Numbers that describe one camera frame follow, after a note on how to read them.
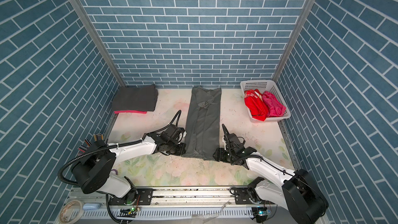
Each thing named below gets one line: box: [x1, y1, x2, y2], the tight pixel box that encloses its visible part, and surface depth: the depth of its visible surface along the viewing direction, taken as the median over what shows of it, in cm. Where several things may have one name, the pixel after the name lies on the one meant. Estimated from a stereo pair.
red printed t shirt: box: [244, 88, 269, 122], surface depth 98 cm
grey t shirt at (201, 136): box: [180, 86, 222, 161], surface depth 101 cm
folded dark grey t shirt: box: [111, 83, 159, 112], surface depth 113 cm
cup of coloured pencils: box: [77, 133, 107, 154], surface depth 76 cm
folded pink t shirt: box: [114, 110, 148, 115], surface depth 107 cm
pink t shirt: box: [262, 90, 287, 118], surface depth 103 cm
